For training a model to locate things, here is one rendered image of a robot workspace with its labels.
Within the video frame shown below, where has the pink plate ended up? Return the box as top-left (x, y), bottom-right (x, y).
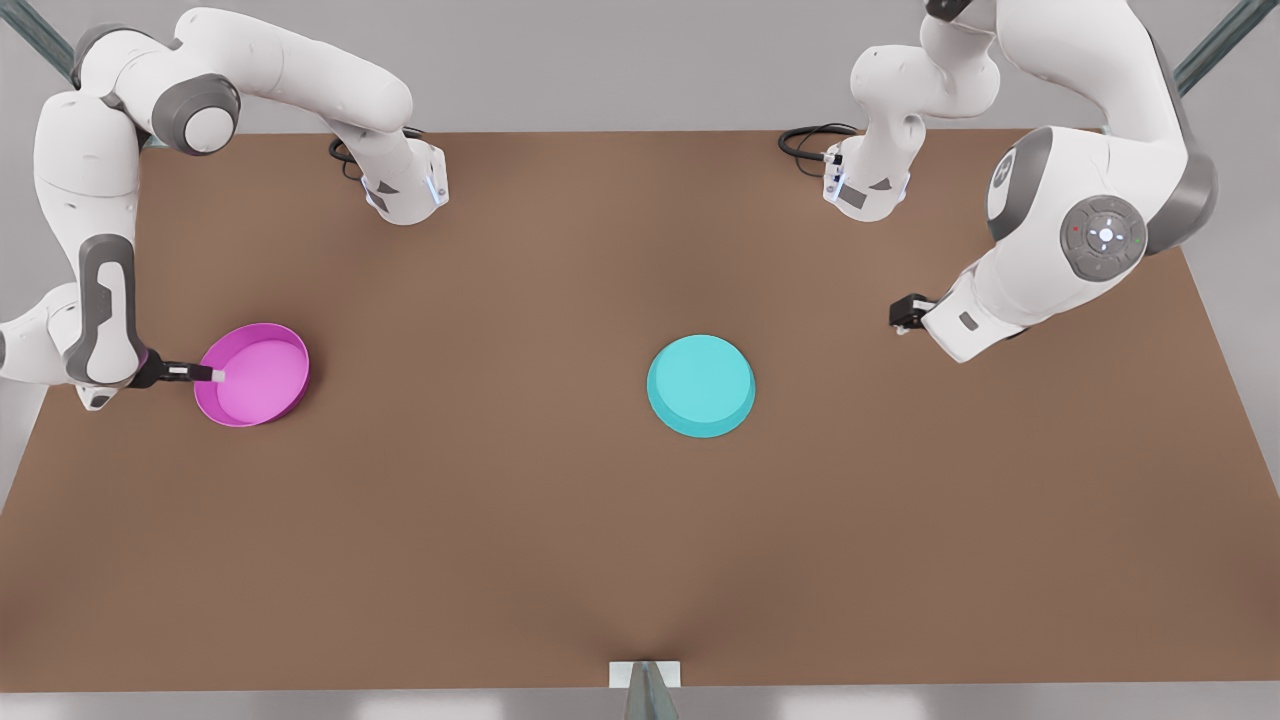
top-left (194, 322), bottom-right (311, 429)

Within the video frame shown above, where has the blue plate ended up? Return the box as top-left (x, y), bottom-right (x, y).
top-left (646, 334), bottom-right (757, 440)

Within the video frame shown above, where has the black cable loop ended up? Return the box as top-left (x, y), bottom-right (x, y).
top-left (778, 123), bottom-right (863, 180)
top-left (328, 126), bottom-right (427, 183)

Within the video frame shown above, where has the silver frame post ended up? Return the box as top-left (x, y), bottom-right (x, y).
top-left (609, 660), bottom-right (683, 720)
top-left (1172, 0), bottom-right (1280, 97)
top-left (0, 0), bottom-right (77, 83)

